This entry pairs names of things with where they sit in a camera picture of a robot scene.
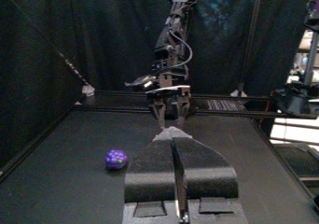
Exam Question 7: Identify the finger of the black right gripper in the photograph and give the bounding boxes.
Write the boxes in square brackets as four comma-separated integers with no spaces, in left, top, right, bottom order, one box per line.
[149,98,168,130]
[174,95,193,130]

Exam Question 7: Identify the purple toy berry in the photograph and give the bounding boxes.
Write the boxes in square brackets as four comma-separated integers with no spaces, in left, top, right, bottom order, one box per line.
[102,148,129,172]

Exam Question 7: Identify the black equipment stand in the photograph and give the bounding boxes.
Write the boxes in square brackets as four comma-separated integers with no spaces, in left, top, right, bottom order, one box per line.
[270,0,319,120]

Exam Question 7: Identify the striped vent panel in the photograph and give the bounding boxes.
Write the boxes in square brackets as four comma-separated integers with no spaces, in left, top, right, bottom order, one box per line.
[204,99,238,112]

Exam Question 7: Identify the black frame corner post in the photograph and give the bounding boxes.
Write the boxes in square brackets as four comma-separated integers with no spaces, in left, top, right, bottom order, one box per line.
[236,0,265,95]

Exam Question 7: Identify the black mesh chair seat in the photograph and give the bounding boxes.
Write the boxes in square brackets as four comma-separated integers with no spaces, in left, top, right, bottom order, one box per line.
[272,143,319,179]

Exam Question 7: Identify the diagonal brace wire with turnbuckle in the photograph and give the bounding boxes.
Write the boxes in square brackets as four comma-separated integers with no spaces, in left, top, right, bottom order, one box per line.
[0,0,90,90]

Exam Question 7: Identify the white corner bracket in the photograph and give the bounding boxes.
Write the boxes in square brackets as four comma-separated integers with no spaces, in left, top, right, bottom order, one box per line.
[229,89,249,99]
[81,83,97,98]

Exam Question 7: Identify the black right camera cable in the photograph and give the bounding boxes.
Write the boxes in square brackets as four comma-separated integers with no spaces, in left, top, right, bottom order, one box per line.
[166,28,194,71]

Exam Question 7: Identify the red cable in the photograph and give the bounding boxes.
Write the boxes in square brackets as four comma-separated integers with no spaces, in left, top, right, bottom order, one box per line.
[257,90,276,128]

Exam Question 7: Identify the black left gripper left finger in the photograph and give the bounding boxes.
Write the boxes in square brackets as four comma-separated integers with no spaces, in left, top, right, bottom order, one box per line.
[122,126,177,204]

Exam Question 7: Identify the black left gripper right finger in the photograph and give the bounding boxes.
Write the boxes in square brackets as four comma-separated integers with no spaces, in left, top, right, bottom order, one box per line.
[170,126,240,224]

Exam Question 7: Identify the black frame base rail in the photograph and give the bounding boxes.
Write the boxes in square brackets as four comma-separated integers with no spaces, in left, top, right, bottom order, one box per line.
[70,104,319,120]
[0,95,85,184]
[90,90,274,101]

